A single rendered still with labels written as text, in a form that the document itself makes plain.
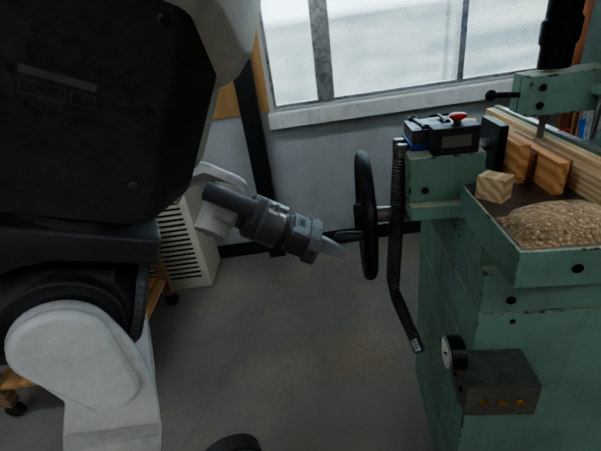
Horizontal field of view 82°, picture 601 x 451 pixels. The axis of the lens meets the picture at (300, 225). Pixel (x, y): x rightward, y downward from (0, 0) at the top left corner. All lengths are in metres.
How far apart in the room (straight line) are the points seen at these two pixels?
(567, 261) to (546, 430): 0.55
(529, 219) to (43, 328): 0.57
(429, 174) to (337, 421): 0.96
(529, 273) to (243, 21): 0.46
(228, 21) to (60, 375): 0.34
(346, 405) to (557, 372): 0.76
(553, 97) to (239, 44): 0.61
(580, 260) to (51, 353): 0.61
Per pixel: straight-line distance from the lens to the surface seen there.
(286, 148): 1.97
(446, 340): 0.68
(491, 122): 0.77
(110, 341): 0.40
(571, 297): 0.75
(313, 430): 1.38
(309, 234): 0.65
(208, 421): 1.49
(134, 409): 0.48
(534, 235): 0.55
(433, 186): 0.70
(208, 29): 0.28
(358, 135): 1.99
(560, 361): 0.86
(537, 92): 0.77
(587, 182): 0.70
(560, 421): 1.02
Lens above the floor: 1.18
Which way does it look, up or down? 28 degrees down
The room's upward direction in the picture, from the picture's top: 9 degrees counter-clockwise
